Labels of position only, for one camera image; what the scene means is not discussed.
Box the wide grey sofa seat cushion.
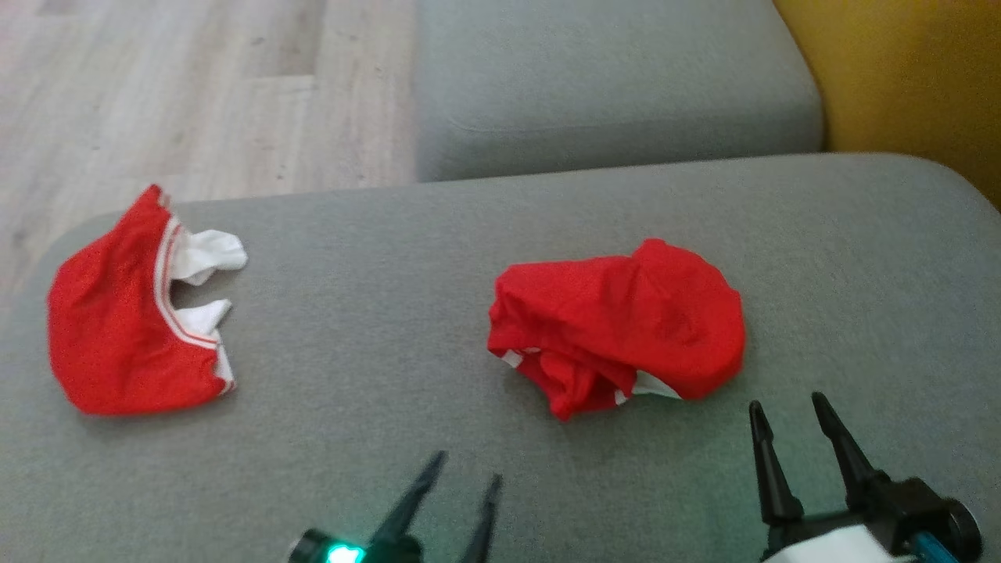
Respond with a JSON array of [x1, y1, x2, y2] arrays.
[[0, 152, 1001, 563]]

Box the red and white jersey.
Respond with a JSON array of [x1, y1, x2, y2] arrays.
[[45, 184, 249, 416], [486, 238, 746, 422]]

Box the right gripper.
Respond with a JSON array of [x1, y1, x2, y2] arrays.
[[749, 392, 983, 563]]

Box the teal right gripper cable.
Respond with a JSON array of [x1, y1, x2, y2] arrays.
[[913, 532, 961, 563]]

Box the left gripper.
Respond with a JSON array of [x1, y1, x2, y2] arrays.
[[288, 450, 504, 563]]

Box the long yellow sofa backrest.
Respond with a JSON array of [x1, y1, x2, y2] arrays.
[[773, 0, 1001, 210]]

